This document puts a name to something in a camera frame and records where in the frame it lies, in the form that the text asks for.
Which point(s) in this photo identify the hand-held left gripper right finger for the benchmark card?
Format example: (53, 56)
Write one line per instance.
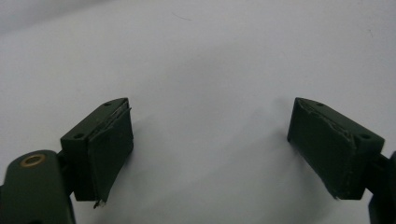
(333, 146)

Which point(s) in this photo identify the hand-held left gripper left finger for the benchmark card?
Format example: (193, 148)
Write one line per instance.
(102, 149)

